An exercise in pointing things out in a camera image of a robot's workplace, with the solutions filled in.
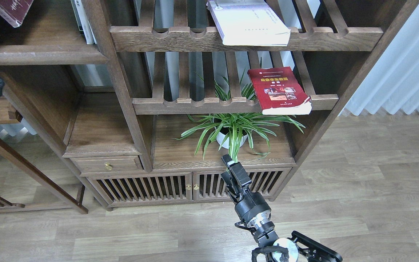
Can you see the maroon book white characters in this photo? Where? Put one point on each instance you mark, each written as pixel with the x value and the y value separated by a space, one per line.
pixel 14 11

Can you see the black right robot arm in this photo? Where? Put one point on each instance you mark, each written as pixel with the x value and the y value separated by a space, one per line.
pixel 278 249

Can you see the red book with photo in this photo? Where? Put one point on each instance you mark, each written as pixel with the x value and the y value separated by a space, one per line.
pixel 278 92

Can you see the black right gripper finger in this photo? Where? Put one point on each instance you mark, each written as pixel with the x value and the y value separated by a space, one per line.
pixel 236 179

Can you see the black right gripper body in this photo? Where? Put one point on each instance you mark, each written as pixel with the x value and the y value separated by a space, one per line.
pixel 251 204

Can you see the green spider plant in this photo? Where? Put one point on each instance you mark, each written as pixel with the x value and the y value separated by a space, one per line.
pixel 252 123

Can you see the white plant pot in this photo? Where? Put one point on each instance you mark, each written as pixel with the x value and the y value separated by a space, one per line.
pixel 225 142

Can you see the upright white books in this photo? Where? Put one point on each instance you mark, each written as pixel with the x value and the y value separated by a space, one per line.
pixel 82 21

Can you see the white paperback book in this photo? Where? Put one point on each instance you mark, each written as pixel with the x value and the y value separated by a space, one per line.
pixel 248 23

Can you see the brass drawer knob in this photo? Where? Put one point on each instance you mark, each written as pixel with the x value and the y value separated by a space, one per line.
pixel 108 166

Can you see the dark wooden bookshelf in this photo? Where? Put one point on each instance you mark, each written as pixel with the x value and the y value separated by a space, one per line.
pixel 125 99

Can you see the wooden side furniture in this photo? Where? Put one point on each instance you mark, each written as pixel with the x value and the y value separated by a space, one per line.
pixel 9 115

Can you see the white curtain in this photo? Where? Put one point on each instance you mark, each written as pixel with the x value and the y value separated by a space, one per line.
pixel 392 86

